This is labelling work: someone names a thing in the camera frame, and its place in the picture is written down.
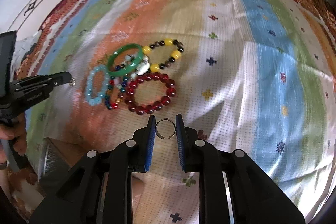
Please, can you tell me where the silver ring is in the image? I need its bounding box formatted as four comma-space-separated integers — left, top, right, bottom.
154, 118, 177, 140

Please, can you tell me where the multicolour small bead bracelet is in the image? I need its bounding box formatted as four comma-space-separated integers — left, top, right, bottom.
105, 54, 152, 110

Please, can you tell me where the light blue bead bracelet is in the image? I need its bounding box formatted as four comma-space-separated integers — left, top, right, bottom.
84, 64, 113, 106

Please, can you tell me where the left hand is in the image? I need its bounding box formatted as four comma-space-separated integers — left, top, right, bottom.
1, 113, 27, 156

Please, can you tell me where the grey crumpled cloth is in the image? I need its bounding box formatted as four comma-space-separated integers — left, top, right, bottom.
11, 30, 42, 72

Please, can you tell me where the green jade bangle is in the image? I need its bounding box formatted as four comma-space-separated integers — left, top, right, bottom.
106, 43, 144, 77

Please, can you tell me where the yellow and brown bead bracelet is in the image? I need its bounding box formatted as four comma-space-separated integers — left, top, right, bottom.
142, 38, 185, 73

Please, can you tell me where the silver metal tin box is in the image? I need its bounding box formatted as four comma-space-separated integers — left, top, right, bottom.
38, 138, 86, 194

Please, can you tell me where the striped colourful cloth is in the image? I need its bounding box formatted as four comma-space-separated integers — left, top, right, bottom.
27, 0, 335, 223

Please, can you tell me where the red bead bracelet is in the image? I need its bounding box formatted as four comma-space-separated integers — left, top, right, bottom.
123, 72, 177, 116

